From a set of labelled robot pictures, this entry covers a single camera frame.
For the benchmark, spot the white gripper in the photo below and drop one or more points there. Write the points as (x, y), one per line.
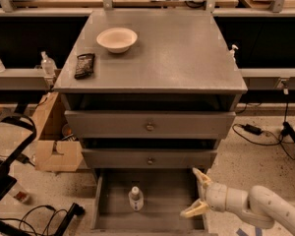
(216, 197)

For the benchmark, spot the clear plastic bottle blue label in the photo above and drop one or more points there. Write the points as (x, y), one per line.
(136, 198)

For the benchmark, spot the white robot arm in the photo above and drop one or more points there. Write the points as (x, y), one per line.
(259, 206)

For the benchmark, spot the grey open bottom drawer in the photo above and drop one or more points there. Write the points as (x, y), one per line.
(166, 193)

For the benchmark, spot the grey middle drawer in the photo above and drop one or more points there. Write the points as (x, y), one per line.
(148, 158)

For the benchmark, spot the grey top drawer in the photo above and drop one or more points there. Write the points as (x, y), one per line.
(150, 124)

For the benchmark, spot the grey wooden drawer cabinet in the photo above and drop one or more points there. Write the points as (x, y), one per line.
(180, 63)

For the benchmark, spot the white pump dispenser bottle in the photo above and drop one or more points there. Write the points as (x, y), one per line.
(233, 50)

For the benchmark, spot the clear sanitizer bottle on shelf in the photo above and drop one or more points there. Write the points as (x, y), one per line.
(47, 64)

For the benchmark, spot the brown cardboard box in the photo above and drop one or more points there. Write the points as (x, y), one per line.
(51, 151)

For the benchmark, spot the black snack bag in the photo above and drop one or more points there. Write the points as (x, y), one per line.
(84, 66)

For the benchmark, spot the white ceramic bowl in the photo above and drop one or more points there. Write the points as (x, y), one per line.
(117, 40)

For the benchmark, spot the black metal chair frame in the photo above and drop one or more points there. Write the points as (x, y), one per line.
(21, 120)

